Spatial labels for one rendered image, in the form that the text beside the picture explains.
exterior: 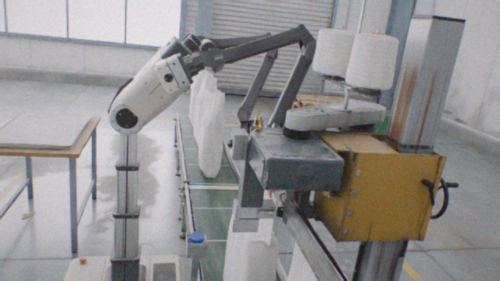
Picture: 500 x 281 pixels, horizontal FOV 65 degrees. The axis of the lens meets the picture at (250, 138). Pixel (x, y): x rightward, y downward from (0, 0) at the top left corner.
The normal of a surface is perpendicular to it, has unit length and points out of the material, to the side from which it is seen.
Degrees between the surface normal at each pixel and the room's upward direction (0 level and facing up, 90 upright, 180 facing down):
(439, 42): 90
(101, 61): 90
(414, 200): 90
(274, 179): 90
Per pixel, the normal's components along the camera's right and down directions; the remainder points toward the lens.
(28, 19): 0.21, 0.31
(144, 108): -0.22, 0.64
